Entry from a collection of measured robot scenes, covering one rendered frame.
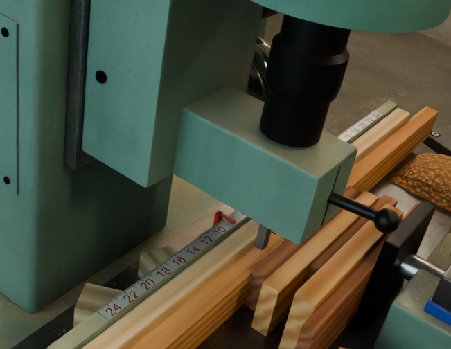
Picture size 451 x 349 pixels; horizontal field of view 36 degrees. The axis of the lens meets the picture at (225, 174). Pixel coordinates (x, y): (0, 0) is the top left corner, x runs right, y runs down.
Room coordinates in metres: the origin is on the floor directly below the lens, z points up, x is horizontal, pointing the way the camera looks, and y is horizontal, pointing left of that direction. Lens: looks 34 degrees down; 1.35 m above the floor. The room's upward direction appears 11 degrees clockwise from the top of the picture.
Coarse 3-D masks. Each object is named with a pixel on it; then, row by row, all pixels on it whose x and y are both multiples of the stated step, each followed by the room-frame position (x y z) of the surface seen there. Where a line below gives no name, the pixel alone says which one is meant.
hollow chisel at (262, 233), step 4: (260, 224) 0.50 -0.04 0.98; (260, 228) 0.50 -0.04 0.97; (264, 228) 0.49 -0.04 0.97; (260, 232) 0.50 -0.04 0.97; (264, 232) 0.49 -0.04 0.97; (268, 232) 0.50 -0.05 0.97; (256, 236) 0.50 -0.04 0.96; (260, 236) 0.49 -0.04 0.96; (264, 236) 0.49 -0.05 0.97; (268, 236) 0.50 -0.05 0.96; (256, 240) 0.50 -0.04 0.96; (260, 240) 0.49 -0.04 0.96; (264, 240) 0.49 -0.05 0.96; (268, 240) 0.50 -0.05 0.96; (256, 244) 0.50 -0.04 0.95; (260, 244) 0.49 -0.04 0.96; (264, 244) 0.49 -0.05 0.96; (260, 248) 0.49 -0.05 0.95; (264, 248) 0.50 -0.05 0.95
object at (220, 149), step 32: (224, 96) 0.54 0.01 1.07; (192, 128) 0.50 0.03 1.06; (224, 128) 0.49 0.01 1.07; (256, 128) 0.50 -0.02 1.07; (192, 160) 0.50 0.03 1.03; (224, 160) 0.49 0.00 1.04; (256, 160) 0.47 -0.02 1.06; (288, 160) 0.46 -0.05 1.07; (320, 160) 0.47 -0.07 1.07; (352, 160) 0.50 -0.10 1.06; (224, 192) 0.48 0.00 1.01; (256, 192) 0.47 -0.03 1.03; (288, 192) 0.45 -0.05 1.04; (320, 192) 0.45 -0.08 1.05; (288, 224) 0.45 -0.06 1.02; (320, 224) 0.47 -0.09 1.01
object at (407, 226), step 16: (416, 208) 0.54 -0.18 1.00; (432, 208) 0.55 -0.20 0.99; (400, 224) 0.51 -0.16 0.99; (416, 224) 0.52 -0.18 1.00; (384, 240) 0.49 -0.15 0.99; (400, 240) 0.49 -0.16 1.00; (416, 240) 0.53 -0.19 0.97; (384, 256) 0.48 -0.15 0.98; (400, 256) 0.49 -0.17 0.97; (416, 256) 0.51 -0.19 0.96; (384, 272) 0.48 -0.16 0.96; (400, 272) 0.50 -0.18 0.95; (432, 272) 0.50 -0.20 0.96; (368, 288) 0.48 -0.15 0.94; (384, 288) 0.48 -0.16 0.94; (368, 304) 0.48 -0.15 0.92
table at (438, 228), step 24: (384, 192) 0.71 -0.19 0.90; (408, 192) 0.72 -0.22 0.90; (432, 216) 0.68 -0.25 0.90; (432, 240) 0.63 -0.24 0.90; (240, 312) 0.46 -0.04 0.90; (384, 312) 0.50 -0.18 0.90; (216, 336) 0.43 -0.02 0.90; (240, 336) 0.43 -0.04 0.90; (264, 336) 0.44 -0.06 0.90; (360, 336) 0.46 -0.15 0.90
